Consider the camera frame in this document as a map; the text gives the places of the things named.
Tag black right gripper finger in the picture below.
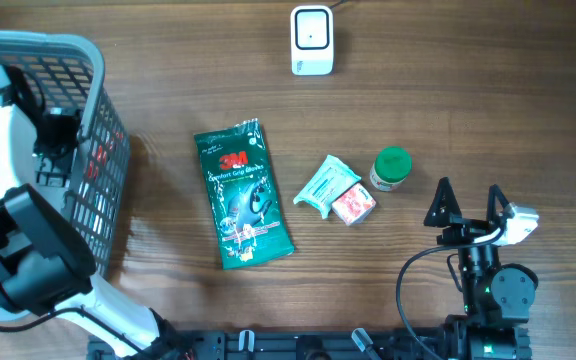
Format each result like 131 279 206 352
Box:
423 177 462 226
486 184 509 222

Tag red coffee stick sachet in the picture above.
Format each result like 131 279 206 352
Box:
84 131 124 181

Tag green lid jar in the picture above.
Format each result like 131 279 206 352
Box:
369 146 412 192

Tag red white tissue pack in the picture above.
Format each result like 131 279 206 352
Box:
332 183 376 226

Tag light green wipes pack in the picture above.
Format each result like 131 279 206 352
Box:
293 155 361 219

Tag green 3M gloves packet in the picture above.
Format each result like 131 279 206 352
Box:
194 118 295 270

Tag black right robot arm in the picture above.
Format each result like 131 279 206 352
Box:
424 177 539 360

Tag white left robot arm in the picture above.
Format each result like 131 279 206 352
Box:
0 65 194 359

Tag white barcode scanner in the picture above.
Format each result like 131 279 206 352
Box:
290 5 334 76

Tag grey plastic basket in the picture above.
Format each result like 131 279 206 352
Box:
0 28 132 324

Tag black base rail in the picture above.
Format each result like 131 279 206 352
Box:
86 327 533 360

